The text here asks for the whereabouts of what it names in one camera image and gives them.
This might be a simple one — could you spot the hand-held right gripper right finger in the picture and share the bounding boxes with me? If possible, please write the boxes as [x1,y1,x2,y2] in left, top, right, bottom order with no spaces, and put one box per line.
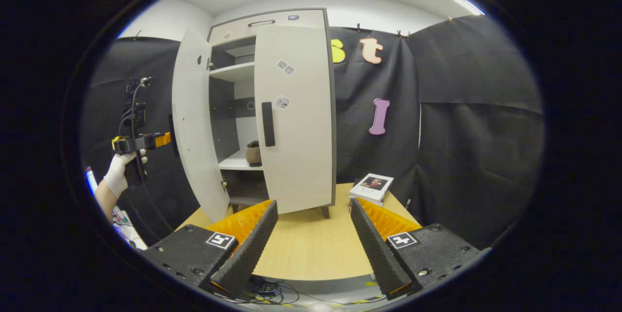
[350,198,482,301]

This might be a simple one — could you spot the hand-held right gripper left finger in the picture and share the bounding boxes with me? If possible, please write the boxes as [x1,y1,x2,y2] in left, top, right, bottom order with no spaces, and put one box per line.
[141,199,279,298]

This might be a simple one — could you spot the brown shoe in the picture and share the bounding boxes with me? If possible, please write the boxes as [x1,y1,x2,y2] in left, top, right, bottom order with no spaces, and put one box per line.
[246,140,263,166]

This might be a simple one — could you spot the white shoe cabinet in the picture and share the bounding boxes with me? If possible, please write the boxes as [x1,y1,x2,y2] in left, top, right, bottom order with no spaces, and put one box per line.
[207,8,337,219]

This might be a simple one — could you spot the white cabinet drawer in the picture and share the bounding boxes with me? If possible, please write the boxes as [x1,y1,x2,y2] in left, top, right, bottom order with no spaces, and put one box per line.
[210,9,325,43]

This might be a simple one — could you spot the white book with portrait cover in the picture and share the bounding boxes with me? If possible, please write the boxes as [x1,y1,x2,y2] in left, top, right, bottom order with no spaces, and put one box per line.
[350,173,394,201]

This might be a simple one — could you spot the white printed papers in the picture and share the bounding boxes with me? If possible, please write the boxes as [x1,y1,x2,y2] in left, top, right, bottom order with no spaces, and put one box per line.
[113,208,147,249]

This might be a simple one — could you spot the black backdrop cloth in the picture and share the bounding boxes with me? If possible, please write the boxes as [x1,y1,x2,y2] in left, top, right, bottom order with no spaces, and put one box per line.
[80,15,545,249]

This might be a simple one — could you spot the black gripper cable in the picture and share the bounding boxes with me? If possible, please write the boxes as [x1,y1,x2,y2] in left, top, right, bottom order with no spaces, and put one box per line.
[129,79,175,233]

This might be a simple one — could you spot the tangle of black cables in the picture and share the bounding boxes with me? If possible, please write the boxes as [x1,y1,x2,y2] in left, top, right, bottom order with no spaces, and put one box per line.
[243,276,302,305]

